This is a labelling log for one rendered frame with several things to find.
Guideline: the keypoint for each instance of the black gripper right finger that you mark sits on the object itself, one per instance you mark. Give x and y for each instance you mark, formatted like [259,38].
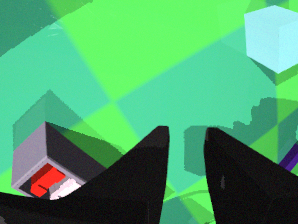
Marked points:
[246,187]

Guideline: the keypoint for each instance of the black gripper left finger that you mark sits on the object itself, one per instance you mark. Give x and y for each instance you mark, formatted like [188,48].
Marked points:
[130,192]

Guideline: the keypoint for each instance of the light blue cube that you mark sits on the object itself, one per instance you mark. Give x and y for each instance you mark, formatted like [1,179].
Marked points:
[272,37]

